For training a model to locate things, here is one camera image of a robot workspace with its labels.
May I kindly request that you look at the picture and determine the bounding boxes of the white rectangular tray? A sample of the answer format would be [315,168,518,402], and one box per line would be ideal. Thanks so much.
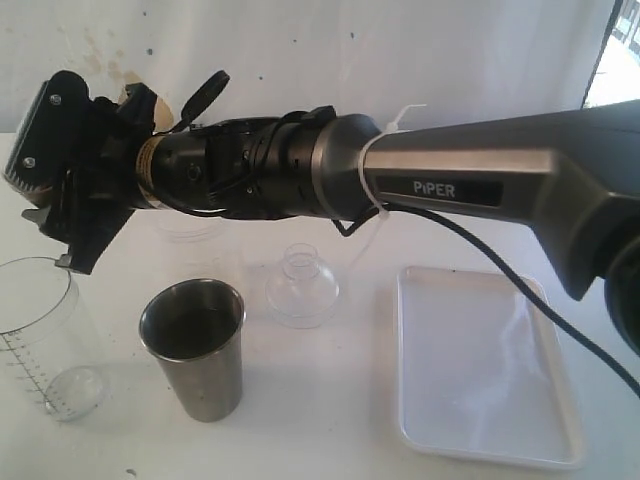
[394,266,586,471]

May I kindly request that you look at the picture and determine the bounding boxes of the black camera cable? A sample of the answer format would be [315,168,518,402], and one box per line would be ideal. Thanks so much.
[164,70,640,396]

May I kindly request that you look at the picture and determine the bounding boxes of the clear plastic container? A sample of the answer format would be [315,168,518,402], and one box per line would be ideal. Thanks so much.
[149,209,246,281]

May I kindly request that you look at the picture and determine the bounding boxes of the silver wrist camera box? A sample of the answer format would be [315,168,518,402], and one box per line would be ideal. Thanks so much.
[4,70,90,194]

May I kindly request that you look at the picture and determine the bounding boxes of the clear dome strainer lid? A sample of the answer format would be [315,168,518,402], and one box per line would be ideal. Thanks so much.
[265,243,341,329]

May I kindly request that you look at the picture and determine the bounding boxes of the white zip tie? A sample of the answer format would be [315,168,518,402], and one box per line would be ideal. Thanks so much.
[349,103,427,266]

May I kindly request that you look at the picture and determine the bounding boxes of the stainless steel cup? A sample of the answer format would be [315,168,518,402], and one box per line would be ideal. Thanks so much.
[138,278,246,423]

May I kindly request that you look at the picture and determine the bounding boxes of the white backdrop sheet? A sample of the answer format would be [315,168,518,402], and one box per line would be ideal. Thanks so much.
[1,1,614,132]

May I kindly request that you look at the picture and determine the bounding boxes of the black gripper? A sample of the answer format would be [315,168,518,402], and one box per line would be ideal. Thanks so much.
[21,82,155,275]

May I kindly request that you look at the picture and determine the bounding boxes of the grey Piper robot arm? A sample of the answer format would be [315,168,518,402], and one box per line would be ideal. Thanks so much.
[4,80,639,349]

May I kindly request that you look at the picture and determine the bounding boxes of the clear plastic shaker cup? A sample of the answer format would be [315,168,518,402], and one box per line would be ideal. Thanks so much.
[1,257,109,422]

